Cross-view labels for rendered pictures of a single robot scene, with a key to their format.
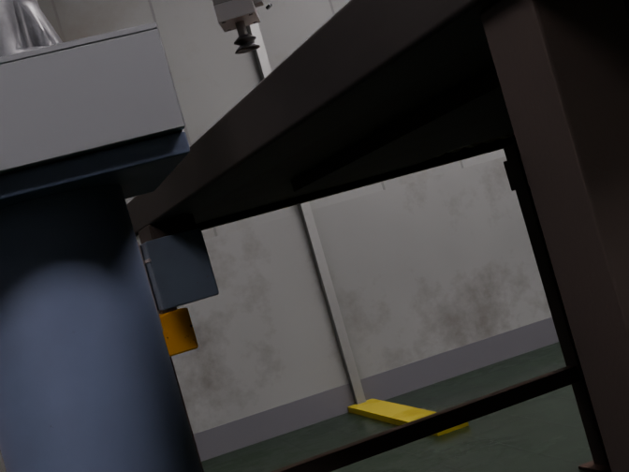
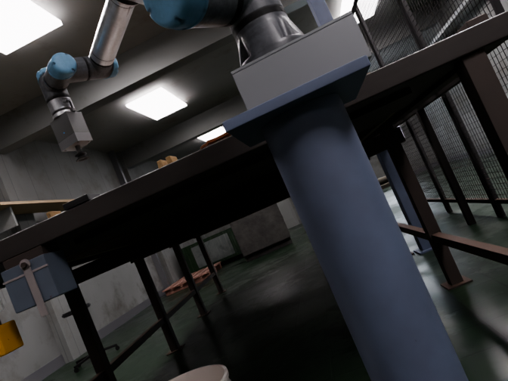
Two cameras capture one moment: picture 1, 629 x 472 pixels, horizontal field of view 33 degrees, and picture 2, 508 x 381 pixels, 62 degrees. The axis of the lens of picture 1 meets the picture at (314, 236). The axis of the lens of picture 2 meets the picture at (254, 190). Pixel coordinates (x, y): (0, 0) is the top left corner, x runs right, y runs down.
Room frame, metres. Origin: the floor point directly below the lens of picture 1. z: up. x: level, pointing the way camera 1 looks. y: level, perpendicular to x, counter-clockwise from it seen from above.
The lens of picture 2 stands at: (0.79, 1.08, 0.70)
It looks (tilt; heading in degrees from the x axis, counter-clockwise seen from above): 3 degrees up; 293
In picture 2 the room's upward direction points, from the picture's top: 23 degrees counter-clockwise
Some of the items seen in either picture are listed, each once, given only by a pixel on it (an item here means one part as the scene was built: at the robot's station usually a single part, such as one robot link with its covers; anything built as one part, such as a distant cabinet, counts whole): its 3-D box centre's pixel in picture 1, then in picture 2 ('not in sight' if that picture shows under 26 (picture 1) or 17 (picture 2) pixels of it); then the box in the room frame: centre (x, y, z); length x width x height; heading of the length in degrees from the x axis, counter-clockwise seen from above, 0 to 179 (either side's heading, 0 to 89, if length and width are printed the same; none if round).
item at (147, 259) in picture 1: (172, 273); (39, 282); (1.85, 0.26, 0.77); 0.14 x 0.11 x 0.18; 19
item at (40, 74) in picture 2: not in sight; (53, 85); (1.76, 0.02, 1.35); 0.09 x 0.08 x 0.11; 154
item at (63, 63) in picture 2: not in sight; (65, 70); (1.66, 0.05, 1.35); 0.11 x 0.11 x 0.08; 64
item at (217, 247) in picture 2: not in sight; (221, 246); (5.86, -7.60, 0.34); 1.69 x 1.54 x 0.69; 106
